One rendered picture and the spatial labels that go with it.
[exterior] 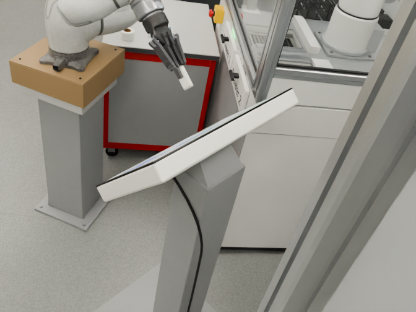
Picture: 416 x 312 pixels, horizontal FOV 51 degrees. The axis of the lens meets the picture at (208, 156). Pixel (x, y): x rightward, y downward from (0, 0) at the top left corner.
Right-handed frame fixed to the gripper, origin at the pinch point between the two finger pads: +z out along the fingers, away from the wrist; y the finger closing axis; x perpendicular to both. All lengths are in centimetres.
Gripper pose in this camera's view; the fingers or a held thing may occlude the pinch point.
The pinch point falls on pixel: (183, 77)
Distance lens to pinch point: 136.2
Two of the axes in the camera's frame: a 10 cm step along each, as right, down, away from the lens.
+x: -7.3, 3.0, 6.2
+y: 5.2, -3.5, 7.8
